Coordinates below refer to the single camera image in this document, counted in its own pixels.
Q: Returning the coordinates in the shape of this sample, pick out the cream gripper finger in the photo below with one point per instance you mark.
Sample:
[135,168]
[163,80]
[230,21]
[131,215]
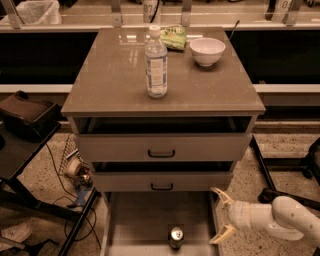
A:
[224,233]
[224,197]

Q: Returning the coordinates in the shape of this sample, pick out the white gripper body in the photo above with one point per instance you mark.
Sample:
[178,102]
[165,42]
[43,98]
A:
[240,213]

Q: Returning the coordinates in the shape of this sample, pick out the green soda can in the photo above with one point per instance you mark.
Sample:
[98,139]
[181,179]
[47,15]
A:
[176,237]

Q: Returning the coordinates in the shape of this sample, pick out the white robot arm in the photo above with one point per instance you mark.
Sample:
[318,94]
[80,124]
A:
[283,218]

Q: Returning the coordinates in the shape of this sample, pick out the grey drawer cabinet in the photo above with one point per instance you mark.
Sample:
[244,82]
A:
[112,83]

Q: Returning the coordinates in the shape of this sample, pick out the open bottom drawer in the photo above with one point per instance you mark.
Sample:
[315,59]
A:
[138,224]

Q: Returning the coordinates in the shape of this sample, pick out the black stand leg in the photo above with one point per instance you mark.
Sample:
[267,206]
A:
[263,168]

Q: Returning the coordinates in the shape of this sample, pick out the black chair base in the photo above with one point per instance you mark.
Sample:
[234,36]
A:
[309,166]

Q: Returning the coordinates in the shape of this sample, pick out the white ceramic bowl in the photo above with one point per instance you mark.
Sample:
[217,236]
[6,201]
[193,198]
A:
[207,51]

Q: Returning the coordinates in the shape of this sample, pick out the clear plastic water bottle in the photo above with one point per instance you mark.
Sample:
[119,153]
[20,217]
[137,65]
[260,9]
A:
[156,63]

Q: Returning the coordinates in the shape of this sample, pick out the green chip bag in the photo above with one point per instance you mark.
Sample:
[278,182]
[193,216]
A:
[174,37]

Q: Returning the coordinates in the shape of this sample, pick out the dark box on table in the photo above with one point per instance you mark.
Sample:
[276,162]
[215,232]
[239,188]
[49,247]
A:
[28,119]

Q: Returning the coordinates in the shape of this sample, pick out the white shoe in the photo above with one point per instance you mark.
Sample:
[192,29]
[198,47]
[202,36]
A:
[18,233]

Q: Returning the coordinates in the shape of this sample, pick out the black side table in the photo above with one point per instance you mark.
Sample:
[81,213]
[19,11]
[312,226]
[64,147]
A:
[15,155]

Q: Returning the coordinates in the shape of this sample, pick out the white bin with liner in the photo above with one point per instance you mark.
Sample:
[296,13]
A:
[39,12]

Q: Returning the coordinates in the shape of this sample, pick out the top drawer with handle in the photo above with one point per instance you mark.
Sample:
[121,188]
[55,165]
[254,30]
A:
[162,139]

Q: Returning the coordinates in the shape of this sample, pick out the drawer with handle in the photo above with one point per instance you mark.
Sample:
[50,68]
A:
[162,139]
[161,176]

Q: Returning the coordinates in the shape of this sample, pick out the middle drawer with handle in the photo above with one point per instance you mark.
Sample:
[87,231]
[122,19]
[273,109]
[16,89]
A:
[161,176]

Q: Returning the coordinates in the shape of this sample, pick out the wire basket with clutter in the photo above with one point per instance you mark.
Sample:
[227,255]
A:
[73,168]

